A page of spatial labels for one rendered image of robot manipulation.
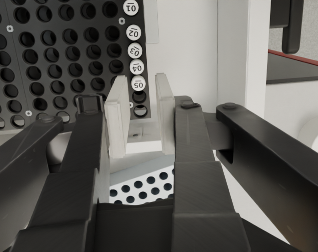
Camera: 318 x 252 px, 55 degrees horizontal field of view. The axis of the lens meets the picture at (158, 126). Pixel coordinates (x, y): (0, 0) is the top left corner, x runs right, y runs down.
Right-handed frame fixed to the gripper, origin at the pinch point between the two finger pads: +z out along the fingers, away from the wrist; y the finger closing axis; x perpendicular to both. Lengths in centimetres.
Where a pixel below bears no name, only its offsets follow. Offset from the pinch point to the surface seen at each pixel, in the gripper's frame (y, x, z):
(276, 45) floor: 51, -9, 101
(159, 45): 2.0, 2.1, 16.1
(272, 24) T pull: 11.3, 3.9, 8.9
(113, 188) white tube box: -5.5, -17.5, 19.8
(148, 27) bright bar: 0.8, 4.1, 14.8
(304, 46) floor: 62, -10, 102
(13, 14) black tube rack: -10.1, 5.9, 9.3
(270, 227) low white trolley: 19.6, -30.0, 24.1
